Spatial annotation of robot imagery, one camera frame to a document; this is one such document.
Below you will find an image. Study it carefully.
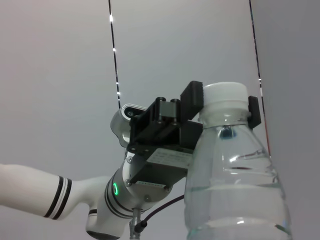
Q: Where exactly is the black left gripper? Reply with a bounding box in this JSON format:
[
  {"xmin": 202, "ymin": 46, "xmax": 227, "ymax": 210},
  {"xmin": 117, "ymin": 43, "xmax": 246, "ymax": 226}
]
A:
[{"xmin": 126, "ymin": 80, "xmax": 206, "ymax": 187}]

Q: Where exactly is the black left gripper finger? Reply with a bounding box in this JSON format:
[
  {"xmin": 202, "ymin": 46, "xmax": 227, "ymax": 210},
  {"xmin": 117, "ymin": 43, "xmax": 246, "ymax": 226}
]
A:
[{"xmin": 247, "ymin": 95, "xmax": 262, "ymax": 130}]

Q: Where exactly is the clear plastic bottle green label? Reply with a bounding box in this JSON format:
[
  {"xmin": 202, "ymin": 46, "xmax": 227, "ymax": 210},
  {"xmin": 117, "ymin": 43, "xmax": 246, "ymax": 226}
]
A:
[{"xmin": 183, "ymin": 81, "xmax": 294, "ymax": 240}]

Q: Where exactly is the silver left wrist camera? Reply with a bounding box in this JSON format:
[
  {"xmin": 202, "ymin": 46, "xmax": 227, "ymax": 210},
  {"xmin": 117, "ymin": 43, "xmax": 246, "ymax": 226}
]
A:
[{"xmin": 109, "ymin": 102, "xmax": 149, "ymax": 149}]

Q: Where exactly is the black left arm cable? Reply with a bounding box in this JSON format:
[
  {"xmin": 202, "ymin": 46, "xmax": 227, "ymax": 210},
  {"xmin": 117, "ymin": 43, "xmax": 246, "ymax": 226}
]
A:
[{"xmin": 128, "ymin": 194, "xmax": 186, "ymax": 240}]

